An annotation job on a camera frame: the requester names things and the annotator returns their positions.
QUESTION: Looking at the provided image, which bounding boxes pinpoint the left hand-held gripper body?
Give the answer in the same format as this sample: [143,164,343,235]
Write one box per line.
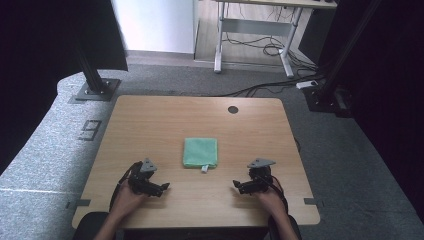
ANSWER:
[127,157,158,195]

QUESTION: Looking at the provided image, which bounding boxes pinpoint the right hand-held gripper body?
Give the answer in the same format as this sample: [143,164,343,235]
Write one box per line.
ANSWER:
[246,157,277,194]

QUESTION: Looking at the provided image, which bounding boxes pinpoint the green cloth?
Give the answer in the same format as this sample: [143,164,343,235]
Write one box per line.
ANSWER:
[182,137,219,174]

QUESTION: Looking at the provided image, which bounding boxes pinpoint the person's right hand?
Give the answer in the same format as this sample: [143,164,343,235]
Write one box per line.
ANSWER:
[254,189,288,218]

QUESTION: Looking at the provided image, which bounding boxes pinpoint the person's left hand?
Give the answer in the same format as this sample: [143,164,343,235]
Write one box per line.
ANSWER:
[111,181,149,218]

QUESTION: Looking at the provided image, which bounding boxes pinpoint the person's left leg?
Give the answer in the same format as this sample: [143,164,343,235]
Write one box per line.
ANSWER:
[72,211,113,240]

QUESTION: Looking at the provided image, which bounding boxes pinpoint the black metal stand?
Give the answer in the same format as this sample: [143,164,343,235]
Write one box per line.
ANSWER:
[302,0,382,114]
[73,46,122,103]

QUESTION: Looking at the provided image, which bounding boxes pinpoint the white power strip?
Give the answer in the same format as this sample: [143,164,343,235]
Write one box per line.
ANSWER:
[295,79,320,91]

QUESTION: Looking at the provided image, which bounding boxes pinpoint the white metal desk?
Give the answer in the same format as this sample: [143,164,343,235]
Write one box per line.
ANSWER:
[194,0,338,79]

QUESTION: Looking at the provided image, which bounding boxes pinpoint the black box under desk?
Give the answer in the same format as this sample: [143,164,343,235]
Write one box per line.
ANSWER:
[297,8,338,65]

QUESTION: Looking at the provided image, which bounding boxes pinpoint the black curtain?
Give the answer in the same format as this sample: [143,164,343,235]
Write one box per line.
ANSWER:
[316,0,424,228]
[0,0,130,176]

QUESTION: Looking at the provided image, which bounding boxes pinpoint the white panel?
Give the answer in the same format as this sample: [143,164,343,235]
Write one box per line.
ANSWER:
[111,0,200,55]

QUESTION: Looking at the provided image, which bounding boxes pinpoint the red and black gripper cable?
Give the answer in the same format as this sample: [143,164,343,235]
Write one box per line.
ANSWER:
[263,173,289,214]

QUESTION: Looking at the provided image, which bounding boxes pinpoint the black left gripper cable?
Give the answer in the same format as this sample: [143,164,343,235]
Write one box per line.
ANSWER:
[109,161,143,209]

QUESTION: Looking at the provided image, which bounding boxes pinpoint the black floor cables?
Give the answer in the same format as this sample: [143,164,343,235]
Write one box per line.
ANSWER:
[218,6,327,98]

